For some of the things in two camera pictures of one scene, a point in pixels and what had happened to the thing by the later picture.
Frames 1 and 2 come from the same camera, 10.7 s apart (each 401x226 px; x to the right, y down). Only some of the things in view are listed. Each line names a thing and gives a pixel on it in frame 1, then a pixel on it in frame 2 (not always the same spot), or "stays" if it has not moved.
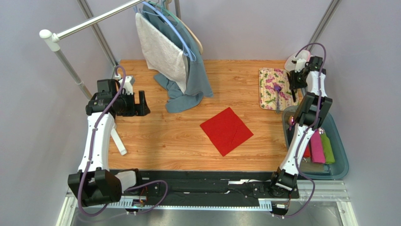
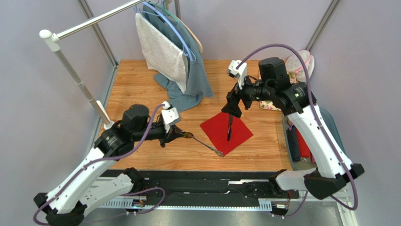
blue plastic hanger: (188, 53) stays
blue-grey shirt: (199, 85) stays
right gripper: (296, 81) → (235, 96)
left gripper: (140, 109) → (173, 133)
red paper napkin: (226, 131) stays
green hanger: (166, 12) stays
